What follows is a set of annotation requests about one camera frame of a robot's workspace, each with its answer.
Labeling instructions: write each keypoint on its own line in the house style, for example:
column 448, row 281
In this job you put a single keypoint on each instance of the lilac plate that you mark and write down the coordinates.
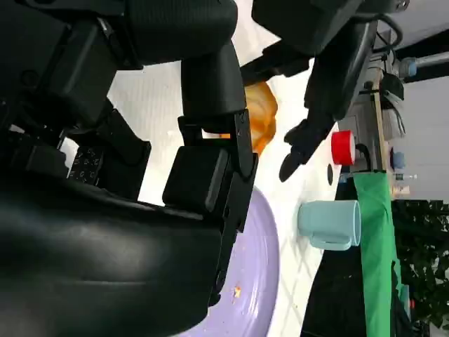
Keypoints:
column 259, row 252

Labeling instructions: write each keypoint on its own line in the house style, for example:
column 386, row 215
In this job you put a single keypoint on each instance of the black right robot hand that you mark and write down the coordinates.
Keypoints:
column 87, row 252

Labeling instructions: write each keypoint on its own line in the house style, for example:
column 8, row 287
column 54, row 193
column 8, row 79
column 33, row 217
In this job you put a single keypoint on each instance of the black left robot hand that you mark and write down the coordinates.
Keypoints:
column 336, row 87

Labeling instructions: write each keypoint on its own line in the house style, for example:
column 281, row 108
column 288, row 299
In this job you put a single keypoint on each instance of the pale green mug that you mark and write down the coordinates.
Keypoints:
column 326, row 221

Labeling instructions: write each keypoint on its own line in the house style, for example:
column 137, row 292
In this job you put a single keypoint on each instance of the wooden post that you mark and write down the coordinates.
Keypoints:
column 379, row 123

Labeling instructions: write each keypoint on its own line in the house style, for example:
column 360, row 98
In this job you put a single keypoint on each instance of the silver metal pipe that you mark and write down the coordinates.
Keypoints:
column 424, row 63

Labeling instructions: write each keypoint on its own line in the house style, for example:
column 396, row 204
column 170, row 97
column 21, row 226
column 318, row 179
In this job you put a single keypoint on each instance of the small orange crumb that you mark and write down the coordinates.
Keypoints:
column 237, row 291

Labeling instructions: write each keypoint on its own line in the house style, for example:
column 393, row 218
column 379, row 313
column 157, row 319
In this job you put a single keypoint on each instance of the red tape roll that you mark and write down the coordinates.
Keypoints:
column 342, row 147

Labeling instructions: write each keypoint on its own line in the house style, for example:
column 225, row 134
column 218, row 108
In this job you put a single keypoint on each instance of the green leafy plant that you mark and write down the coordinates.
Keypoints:
column 424, row 263

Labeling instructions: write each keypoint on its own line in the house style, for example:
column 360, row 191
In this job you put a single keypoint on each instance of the orange white toy bread roll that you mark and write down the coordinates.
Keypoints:
column 263, row 105

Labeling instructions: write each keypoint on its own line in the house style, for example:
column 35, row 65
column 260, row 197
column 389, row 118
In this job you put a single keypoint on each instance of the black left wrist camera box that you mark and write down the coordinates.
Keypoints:
column 301, row 21

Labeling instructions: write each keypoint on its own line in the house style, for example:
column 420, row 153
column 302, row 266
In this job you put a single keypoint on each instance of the green cloth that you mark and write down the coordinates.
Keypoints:
column 375, row 245

